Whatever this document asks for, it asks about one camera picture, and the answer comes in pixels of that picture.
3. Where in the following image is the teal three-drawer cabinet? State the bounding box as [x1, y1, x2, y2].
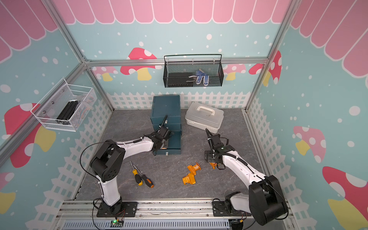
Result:
[150, 95, 182, 156]

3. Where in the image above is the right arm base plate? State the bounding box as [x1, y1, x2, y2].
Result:
[211, 198, 251, 217]

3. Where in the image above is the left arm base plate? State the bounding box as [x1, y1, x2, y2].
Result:
[96, 201, 138, 218]

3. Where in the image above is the white wire wall basket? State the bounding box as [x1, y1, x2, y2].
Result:
[31, 79, 97, 132]

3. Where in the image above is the blue white item in basket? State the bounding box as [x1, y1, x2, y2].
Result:
[189, 70, 209, 86]

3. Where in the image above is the black box in white basket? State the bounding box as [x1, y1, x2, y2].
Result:
[56, 100, 79, 125]

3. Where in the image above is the black wire wall basket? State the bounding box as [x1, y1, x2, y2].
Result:
[163, 54, 224, 88]

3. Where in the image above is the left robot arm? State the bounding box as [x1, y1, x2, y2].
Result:
[90, 116, 172, 216]

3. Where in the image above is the orange handled screwdriver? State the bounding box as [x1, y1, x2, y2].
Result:
[135, 166, 154, 188]

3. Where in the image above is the small green circuit board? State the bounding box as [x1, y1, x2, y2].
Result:
[110, 219, 124, 228]

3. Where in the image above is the white plastic lidded box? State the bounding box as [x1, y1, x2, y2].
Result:
[185, 102, 224, 134]

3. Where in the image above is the yellow handled screwdriver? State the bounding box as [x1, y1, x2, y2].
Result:
[130, 161, 143, 186]

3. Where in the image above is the white slotted cable duct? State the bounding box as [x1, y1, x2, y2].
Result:
[62, 219, 231, 230]

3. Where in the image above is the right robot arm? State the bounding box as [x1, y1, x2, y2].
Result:
[205, 129, 289, 226]

